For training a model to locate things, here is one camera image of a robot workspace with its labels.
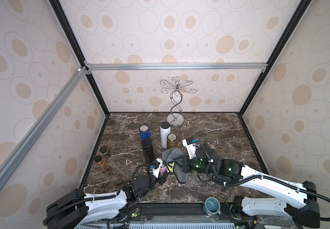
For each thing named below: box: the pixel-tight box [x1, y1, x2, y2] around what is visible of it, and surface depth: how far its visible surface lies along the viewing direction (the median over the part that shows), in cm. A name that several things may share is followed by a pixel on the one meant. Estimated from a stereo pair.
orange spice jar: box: [99, 157, 108, 170], surface depth 88 cm
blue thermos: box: [138, 124, 152, 141], surface depth 85 cm
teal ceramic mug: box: [202, 196, 221, 216], surface depth 74 cm
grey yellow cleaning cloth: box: [161, 147, 189, 184], surface depth 65 cm
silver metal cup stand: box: [160, 76, 197, 127], surface depth 101 cm
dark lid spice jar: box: [99, 145, 112, 158], surface depth 90 cm
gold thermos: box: [166, 133, 179, 150], surface depth 81 cm
